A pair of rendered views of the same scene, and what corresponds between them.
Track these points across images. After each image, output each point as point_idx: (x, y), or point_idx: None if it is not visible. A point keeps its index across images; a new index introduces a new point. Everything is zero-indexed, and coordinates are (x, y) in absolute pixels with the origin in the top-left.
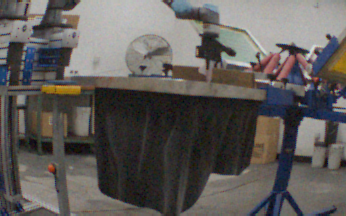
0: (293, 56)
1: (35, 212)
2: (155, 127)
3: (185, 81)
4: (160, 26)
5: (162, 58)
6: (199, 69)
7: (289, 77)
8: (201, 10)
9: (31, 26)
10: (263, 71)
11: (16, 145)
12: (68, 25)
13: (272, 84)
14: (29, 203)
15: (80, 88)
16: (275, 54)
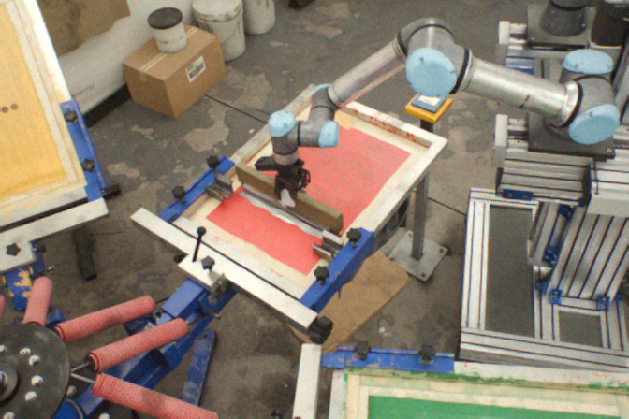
0: (55, 325)
1: (529, 312)
2: None
3: (311, 84)
4: None
5: None
6: (305, 191)
7: (63, 406)
8: (298, 122)
9: (498, 46)
10: (168, 328)
11: (541, 211)
12: (528, 134)
13: (207, 184)
14: (555, 326)
15: (404, 108)
16: (102, 352)
